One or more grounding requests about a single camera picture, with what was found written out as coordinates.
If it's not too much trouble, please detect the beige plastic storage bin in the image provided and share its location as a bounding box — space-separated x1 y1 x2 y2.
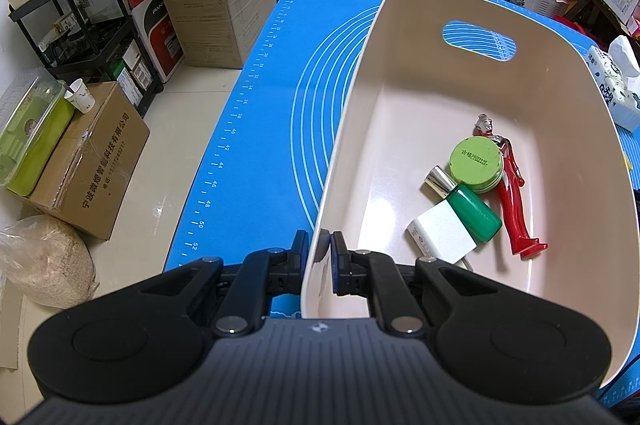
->
301 0 640 388

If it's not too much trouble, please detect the blue silicone baking mat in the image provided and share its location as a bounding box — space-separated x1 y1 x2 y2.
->
164 0 640 411

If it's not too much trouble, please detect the white paper cup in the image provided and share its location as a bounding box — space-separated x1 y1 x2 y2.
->
64 78 95 114

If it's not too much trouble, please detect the clear bag of grain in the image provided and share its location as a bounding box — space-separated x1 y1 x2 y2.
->
0 215 98 310

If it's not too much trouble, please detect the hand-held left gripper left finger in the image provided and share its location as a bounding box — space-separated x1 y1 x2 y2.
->
135 229 311 339

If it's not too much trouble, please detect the green clear-lid food container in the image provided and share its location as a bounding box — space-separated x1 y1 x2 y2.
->
0 78 75 196

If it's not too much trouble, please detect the red and white appliance box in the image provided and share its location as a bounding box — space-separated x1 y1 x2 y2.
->
112 0 186 83

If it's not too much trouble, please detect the dark wooden side table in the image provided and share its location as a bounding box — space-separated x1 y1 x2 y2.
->
567 0 640 51

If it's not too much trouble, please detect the white printed tissue box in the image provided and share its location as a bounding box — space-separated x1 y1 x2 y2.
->
582 35 640 131

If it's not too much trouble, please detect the red hero action figure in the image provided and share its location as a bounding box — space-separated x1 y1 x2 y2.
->
472 114 548 260

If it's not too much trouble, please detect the white charger block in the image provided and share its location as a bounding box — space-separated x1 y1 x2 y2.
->
406 200 478 271

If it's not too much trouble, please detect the film-wrapped cardboard box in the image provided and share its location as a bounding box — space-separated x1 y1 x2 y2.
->
157 0 278 70

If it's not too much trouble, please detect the green round tin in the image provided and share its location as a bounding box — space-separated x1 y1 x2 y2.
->
448 136 505 195

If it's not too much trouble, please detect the brown cardboard box black print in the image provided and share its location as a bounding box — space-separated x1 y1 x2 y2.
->
22 81 151 241

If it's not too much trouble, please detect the green bottle with silver cap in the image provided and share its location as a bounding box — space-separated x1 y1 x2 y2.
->
425 165 503 243

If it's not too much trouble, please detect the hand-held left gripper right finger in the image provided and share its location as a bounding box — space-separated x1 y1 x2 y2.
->
331 230 501 337

